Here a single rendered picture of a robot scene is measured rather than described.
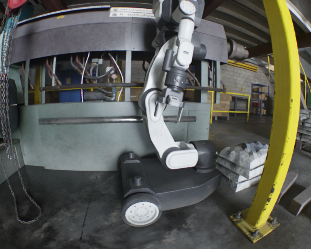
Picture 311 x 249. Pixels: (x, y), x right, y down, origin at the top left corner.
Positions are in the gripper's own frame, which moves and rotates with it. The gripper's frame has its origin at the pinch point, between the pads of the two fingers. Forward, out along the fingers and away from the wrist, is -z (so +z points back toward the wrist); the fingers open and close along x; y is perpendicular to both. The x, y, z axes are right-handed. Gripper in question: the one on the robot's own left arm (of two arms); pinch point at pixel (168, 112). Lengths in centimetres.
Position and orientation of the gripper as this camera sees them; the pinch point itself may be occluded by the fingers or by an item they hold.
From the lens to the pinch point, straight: 63.0
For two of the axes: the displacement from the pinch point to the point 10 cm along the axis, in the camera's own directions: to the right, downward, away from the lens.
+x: -9.5, -1.7, -2.8
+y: 2.5, 1.8, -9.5
